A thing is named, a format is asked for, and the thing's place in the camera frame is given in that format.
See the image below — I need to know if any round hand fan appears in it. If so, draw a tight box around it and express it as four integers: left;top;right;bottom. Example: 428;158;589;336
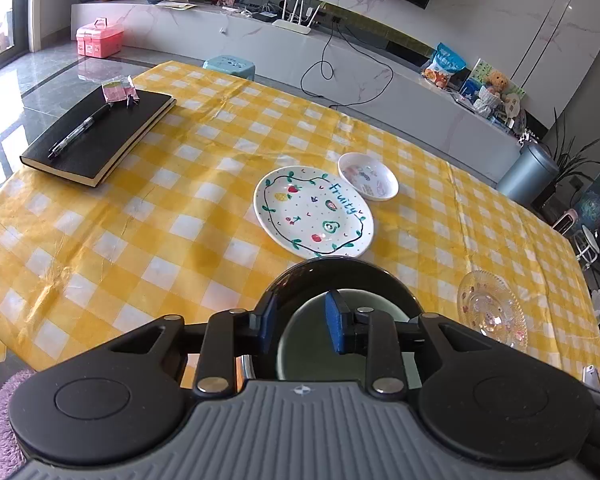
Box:
502;92;524;122

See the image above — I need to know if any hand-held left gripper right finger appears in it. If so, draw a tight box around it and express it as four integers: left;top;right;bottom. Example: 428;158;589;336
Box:
325;290;506;397

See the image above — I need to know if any purple shaggy rug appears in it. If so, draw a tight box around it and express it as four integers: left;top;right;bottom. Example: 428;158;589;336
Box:
0;369;37;480

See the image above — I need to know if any white round stool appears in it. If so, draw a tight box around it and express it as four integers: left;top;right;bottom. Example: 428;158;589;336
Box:
575;224;600;271

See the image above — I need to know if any grey blue trash can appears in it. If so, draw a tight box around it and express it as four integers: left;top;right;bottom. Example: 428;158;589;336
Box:
496;141;560;207

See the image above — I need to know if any light blue plastic stool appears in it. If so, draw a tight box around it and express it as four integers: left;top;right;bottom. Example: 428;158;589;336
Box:
202;55;257;81

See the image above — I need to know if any small white dish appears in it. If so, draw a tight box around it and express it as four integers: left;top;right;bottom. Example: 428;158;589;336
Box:
338;152;400;202

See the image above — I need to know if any blue snack bag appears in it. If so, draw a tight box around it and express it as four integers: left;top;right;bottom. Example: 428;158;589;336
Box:
421;42;467;87

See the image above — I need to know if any black pen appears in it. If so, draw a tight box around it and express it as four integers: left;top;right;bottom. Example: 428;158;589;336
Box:
47;102;113;160

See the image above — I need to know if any potted long leaf plant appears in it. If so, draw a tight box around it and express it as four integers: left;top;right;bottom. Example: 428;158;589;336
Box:
545;107;600;211

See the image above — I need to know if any teddy bear toy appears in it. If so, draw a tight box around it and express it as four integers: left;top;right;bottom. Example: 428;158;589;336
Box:
480;72;511;113

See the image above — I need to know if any black cable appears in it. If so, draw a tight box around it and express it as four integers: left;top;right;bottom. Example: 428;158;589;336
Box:
300;22;396;108

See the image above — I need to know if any blue water bottle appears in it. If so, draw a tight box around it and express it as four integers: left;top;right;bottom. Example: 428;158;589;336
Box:
577;187;600;231

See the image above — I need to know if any pink storage box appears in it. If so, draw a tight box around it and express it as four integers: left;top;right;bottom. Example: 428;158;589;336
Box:
76;17;125;58

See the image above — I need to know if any black notebook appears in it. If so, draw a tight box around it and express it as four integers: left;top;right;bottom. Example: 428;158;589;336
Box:
20;85;177;188

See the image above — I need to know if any pink sticky note pack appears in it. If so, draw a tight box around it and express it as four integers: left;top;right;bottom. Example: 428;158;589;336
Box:
101;77;131;103

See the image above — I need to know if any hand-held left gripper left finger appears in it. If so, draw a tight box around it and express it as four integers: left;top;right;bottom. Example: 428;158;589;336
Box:
100;291;282;397

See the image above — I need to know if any white fruit print plate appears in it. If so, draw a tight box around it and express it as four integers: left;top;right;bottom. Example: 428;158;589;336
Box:
253;165;376;260

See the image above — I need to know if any pink space heater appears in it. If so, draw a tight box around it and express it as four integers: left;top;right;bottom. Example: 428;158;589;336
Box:
552;208;580;235

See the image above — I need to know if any green picture board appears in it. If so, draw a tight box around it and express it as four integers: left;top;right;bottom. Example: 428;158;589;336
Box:
462;57;523;106

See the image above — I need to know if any white tv cabinet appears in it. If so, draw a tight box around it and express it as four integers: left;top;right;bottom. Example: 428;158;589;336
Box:
71;0;523;181

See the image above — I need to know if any blue steel bowl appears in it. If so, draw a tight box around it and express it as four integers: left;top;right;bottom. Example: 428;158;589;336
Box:
237;256;427;381

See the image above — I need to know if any white router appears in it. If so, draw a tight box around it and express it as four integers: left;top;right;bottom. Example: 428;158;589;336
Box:
271;0;326;36

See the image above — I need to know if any green ceramic bowl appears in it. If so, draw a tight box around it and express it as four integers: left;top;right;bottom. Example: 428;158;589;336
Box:
277;290;412;383

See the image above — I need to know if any yellow checked tablecloth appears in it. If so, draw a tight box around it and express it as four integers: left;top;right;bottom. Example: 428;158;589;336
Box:
0;61;600;391

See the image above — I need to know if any clear glass plate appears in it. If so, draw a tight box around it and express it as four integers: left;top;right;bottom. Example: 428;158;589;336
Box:
456;270;527;352

